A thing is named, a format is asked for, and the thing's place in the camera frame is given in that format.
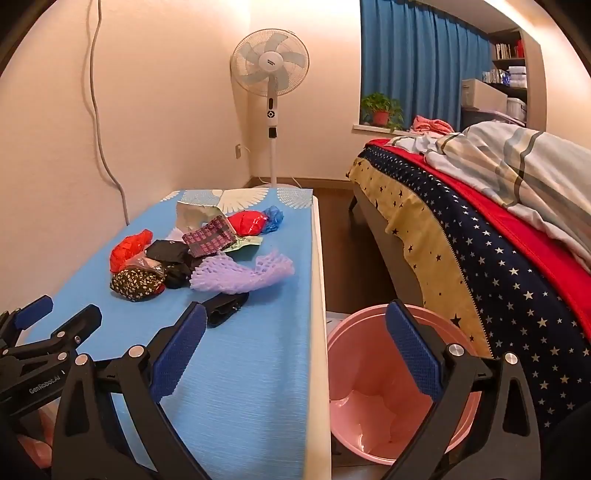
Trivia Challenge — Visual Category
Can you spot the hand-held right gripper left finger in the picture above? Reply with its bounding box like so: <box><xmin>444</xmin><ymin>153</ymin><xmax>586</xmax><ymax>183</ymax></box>
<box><xmin>52</xmin><ymin>301</ymin><xmax>213</xmax><ymax>480</ymax></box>

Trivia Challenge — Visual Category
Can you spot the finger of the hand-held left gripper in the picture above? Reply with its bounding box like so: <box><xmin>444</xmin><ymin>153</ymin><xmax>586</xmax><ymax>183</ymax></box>
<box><xmin>0</xmin><ymin>304</ymin><xmax>103</xmax><ymax>370</ymax></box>
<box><xmin>0</xmin><ymin>295</ymin><xmax>54</xmax><ymax>345</ymax></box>

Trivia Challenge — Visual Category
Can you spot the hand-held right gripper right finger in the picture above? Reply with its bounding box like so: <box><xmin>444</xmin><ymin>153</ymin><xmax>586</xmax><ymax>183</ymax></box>
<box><xmin>379</xmin><ymin>299</ymin><xmax>543</xmax><ymax>480</ymax></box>

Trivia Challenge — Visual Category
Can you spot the pink plastic bucket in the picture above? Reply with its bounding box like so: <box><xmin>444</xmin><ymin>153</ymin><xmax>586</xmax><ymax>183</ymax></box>
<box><xmin>327</xmin><ymin>302</ymin><xmax>481</xmax><ymax>467</ymax></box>

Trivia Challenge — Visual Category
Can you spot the clear plastic bag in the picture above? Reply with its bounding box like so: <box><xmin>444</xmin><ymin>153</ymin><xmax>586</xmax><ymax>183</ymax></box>
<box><xmin>124</xmin><ymin>255</ymin><xmax>163</xmax><ymax>277</ymax></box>

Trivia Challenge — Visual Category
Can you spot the green printed pouch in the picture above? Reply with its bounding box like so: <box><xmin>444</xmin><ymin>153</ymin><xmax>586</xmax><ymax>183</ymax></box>
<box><xmin>226</xmin><ymin>235</ymin><xmax>264</xmax><ymax>252</ymax></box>

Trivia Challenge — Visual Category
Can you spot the dark floral pouch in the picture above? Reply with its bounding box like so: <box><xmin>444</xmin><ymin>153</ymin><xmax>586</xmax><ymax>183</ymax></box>
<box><xmin>110</xmin><ymin>265</ymin><xmax>166</xmax><ymax>302</ymax></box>

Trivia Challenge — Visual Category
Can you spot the crumpled black wrapper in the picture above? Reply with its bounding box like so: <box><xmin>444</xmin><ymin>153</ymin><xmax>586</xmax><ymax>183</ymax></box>
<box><xmin>201</xmin><ymin>293</ymin><xmax>250</xmax><ymax>328</ymax></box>

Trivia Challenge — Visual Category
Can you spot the blue patterned tablecloth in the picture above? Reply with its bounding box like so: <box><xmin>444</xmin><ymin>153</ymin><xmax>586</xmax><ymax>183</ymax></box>
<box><xmin>18</xmin><ymin>187</ymin><xmax>317</xmax><ymax>480</ymax></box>

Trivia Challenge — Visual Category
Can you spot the red plastic bag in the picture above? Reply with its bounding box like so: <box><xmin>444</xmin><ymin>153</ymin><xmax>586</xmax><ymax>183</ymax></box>
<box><xmin>110</xmin><ymin>229</ymin><xmax>153</xmax><ymax>273</ymax></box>

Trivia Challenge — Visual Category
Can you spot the white table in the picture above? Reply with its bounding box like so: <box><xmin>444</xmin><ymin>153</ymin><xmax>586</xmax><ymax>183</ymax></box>
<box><xmin>152</xmin><ymin>187</ymin><xmax>334</xmax><ymax>480</ymax></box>

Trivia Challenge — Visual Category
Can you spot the purple foam net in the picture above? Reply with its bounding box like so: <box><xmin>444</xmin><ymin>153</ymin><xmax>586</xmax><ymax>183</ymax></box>
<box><xmin>189</xmin><ymin>249</ymin><xmax>295</xmax><ymax>294</ymax></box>

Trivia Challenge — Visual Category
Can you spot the flat black wrapper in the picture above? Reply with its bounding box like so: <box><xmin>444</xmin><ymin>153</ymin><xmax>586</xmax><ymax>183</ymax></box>
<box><xmin>145</xmin><ymin>239</ymin><xmax>204</xmax><ymax>289</ymax></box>

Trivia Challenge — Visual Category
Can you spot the bed with star blanket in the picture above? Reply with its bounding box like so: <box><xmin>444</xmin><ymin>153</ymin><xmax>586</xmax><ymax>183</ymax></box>
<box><xmin>346</xmin><ymin>143</ymin><xmax>591</xmax><ymax>430</ymax></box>

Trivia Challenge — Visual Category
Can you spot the maroon patterned wrapper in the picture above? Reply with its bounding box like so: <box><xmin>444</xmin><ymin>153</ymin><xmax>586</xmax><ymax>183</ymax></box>
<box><xmin>182</xmin><ymin>217</ymin><xmax>236</xmax><ymax>258</ymax></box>

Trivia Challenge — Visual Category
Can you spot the crumpled white packet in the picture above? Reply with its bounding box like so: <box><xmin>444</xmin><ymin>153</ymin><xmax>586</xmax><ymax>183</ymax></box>
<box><xmin>175</xmin><ymin>199</ymin><xmax>227</xmax><ymax>236</ymax></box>

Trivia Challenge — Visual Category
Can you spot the shiny red wrapper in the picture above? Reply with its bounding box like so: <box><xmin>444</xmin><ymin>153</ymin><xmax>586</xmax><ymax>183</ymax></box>
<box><xmin>228</xmin><ymin>210</ymin><xmax>269</xmax><ymax>236</ymax></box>

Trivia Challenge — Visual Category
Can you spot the red blanket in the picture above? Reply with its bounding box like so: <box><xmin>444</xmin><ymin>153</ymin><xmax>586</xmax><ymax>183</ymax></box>
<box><xmin>367</xmin><ymin>138</ymin><xmax>591</xmax><ymax>319</ymax></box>

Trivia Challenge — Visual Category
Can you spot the blue plastic bag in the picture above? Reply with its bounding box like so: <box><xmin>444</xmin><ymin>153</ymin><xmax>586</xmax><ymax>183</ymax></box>
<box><xmin>261</xmin><ymin>205</ymin><xmax>284</xmax><ymax>234</ymax></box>

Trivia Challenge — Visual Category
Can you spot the striped quilt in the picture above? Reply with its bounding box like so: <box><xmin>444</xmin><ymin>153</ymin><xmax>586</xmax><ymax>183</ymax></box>
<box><xmin>392</xmin><ymin>121</ymin><xmax>591</xmax><ymax>273</ymax></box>

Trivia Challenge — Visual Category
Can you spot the pink cloth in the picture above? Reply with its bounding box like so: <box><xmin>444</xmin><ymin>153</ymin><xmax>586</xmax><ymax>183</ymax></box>
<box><xmin>412</xmin><ymin>115</ymin><xmax>455</xmax><ymax>137</ymax></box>

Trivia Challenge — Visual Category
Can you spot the white windowsill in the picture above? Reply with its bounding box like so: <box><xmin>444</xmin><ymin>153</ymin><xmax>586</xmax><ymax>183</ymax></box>
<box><xmin>353</xmin><ymin>122</ymin><xmax>416</xmax><ymax>138</ymax></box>

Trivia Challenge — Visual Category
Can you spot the potted green plant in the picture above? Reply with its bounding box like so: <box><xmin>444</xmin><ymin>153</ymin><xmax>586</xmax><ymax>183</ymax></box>
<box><xmin>360</xmin><ymin>92</ymin><xmax>407</xmax><ymax>132</ymax></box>

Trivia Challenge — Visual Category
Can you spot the white lidded container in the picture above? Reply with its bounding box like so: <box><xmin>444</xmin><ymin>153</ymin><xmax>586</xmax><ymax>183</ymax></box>
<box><xmin>505</xmin><ymin>97</ymin><xmax>527</xmax><ymax>123</ymax></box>

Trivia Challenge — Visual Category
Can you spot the white box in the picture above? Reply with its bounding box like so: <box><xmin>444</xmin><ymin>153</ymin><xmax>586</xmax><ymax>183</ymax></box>
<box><xmin>462</xmin><ymin>78</ymin><xmax>509</xmax><ymax>114</ymax></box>

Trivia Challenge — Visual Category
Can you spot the blue curtain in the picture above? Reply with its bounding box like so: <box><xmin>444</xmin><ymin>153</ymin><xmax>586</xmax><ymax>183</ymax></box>
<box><xmin>359</xmin><ymin>0</ymin><xmax>494</xmax><ymax>131</ymax></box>

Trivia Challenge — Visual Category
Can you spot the white standing fan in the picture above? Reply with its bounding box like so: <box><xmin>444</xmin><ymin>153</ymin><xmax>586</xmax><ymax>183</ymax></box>
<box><xmin>230</xmin><ymin>28</ymin><xmax>315</xmax><ymax>192</ymax></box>

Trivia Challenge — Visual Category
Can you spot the dark wooden bookshelf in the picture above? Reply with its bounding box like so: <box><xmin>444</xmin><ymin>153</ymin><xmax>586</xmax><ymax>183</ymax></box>
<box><xmin>487</xmin><ymin>28</ymin><xmax>529</xmax><ymax>125</ymax></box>

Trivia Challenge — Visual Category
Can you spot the grey wall cable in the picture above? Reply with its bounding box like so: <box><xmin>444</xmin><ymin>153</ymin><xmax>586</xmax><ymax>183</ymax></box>
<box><xmin>90</xmin><ymin>0</ymin><xmax>130</xmax><ymax>227</ymax></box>

